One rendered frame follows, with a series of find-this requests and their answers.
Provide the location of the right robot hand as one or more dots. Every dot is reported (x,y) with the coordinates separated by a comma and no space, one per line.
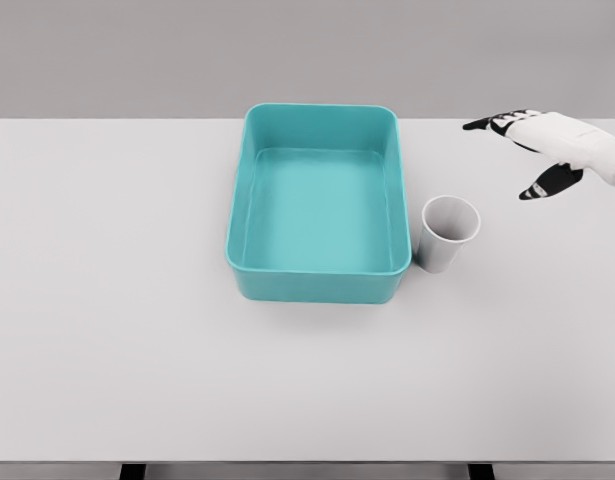
(552,136)

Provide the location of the white paper cup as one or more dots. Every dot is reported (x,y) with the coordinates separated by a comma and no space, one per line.
(444,240)

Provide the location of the teal plastic basket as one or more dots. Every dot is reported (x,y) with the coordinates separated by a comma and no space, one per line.
(317,210)

